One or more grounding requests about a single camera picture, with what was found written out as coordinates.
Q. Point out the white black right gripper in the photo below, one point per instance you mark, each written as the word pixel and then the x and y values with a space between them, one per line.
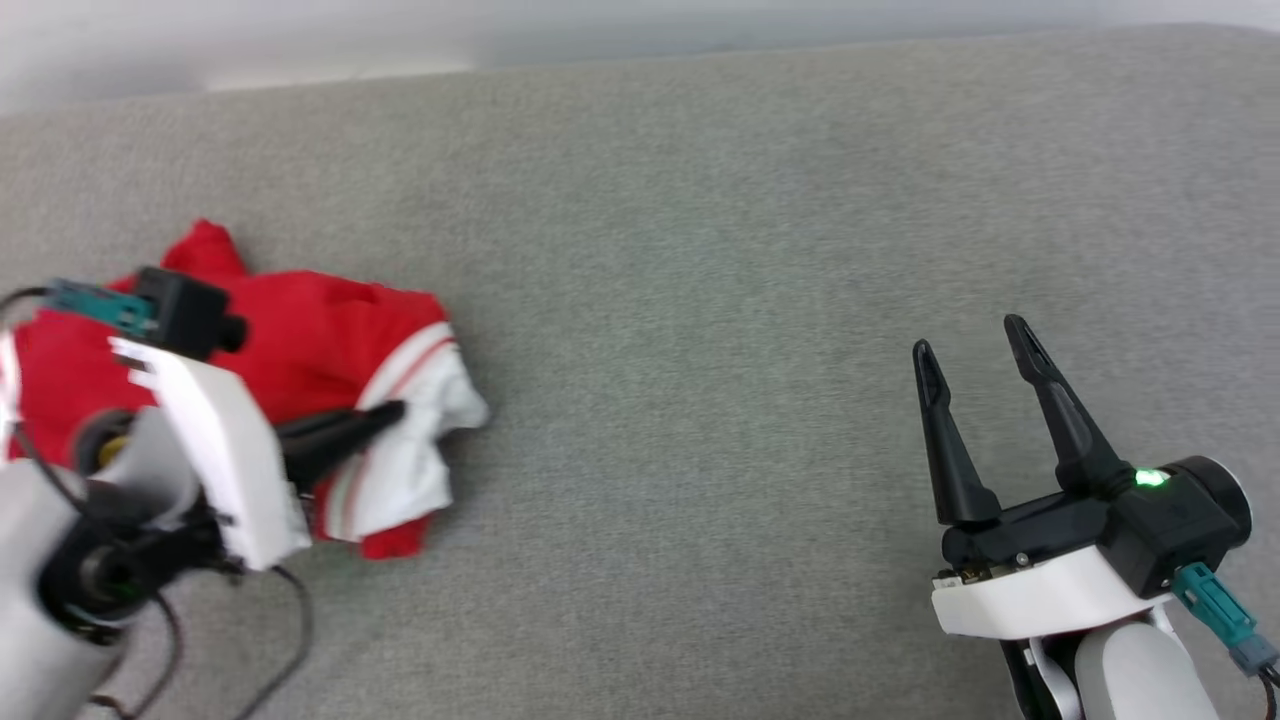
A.
pixel 1040 590

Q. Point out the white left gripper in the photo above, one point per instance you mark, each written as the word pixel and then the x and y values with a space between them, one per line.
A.
pixel 225 450

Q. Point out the red and white basketball jersey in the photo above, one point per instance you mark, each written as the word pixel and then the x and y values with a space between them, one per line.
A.
pixel 320 330

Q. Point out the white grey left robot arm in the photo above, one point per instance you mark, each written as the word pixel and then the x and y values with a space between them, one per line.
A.
pixel 40 590

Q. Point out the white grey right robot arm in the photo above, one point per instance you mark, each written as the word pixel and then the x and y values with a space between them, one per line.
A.
pixel 1140 670

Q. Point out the grey fabric sofa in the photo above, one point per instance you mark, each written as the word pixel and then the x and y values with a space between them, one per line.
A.
pixel 700 300

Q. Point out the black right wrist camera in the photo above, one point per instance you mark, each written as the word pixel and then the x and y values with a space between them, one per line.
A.
pixel 1185 525

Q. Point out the teal right camera connector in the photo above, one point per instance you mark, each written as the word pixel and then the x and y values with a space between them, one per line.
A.
pixel 1220 610

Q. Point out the teal camera connector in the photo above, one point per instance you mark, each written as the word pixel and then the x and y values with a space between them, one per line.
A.
pixel 100 305
pixel 1220 610

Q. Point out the teal left camera connector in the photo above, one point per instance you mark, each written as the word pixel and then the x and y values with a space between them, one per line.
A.
pixel 100 305

